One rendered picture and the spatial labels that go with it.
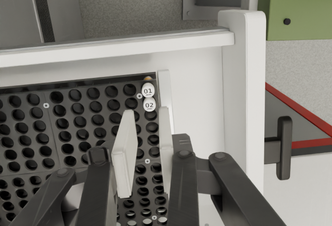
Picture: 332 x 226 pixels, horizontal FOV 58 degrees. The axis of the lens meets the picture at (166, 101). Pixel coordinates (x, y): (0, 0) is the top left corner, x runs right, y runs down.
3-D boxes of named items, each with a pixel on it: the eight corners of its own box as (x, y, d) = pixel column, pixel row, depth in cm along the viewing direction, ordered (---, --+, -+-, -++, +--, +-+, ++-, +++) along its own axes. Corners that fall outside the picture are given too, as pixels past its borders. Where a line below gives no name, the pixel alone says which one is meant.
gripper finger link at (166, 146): (159, 148, 16) (173, 147, 16) (158, 106, 23) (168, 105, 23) (164, 195, 17) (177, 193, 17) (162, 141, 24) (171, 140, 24)
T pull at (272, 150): (287, 113, 32) (294, 118, 30) (285, 175, 34) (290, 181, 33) (254, 117, 31) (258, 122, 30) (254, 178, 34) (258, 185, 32)
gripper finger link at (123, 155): (131, 198, 17) (118, 199, 17) (138, 143, 24) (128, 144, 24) (124, 152, 16) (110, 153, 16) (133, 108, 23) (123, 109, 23)
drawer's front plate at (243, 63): (231, 9, 36) (266, 11, 25) (235, 211, 45) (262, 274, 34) (217, 10, 36) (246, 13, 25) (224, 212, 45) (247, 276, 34)
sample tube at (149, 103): (155, 97, 34) (156, 111, 29) (144, 98, 33) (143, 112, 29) (154, 87, 33) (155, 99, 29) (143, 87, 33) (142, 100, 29)
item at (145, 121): (156, 78, 30) (156, 80, 29) (171, 222, 36) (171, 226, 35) (138, 80, 30) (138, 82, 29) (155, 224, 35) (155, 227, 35)
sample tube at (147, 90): (154, 85, 33) (155, 97, 29) (143, 86, 33) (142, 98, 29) (153, 74, 33) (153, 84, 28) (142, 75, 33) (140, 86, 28)
